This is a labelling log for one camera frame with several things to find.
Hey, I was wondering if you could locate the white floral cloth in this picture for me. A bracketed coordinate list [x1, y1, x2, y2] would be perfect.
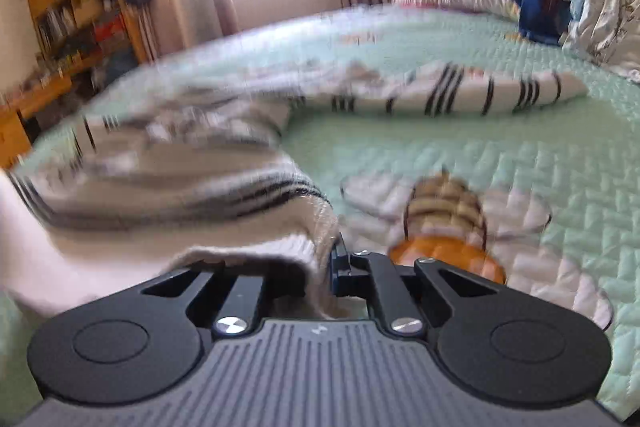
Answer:
[554, 0, 640, 82]

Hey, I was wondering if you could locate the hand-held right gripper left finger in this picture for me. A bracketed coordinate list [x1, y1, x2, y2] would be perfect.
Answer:
[141, 263, 267, 339]

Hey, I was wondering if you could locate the wooden desk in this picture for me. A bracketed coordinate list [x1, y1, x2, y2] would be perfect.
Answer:
[0, 57, 96, 170]

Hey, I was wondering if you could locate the green quilted bee bedspread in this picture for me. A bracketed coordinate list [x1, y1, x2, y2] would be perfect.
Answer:
[0, 4, 640, 423]

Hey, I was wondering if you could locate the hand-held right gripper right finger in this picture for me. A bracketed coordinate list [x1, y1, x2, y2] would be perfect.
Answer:
[329, 233, 503, 337]

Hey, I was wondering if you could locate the white black-striped sweater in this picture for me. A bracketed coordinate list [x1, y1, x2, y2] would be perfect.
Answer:
[0, 62, 588, 323]

